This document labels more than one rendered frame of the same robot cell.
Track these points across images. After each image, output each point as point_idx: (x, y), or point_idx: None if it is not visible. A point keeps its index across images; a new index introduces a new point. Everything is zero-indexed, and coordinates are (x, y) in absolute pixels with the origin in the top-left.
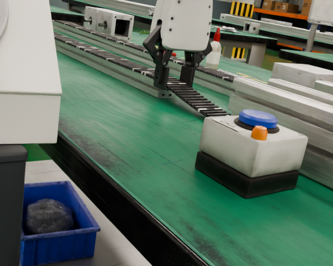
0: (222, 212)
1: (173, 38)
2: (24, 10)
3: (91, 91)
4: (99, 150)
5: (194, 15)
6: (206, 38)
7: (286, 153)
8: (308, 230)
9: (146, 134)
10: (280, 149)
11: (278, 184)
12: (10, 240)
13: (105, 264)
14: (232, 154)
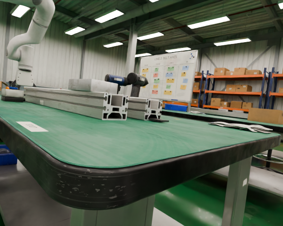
0: None
1: (19, 82)
2: None
3: None
4: None
5: (26, 76)
6: (32, 83)
7: (15, 93)
8: (11, 102)
9: None
10: (13, 91)
11: (15, 100)
12: None
13: (20, 165)
14: (3, 93)
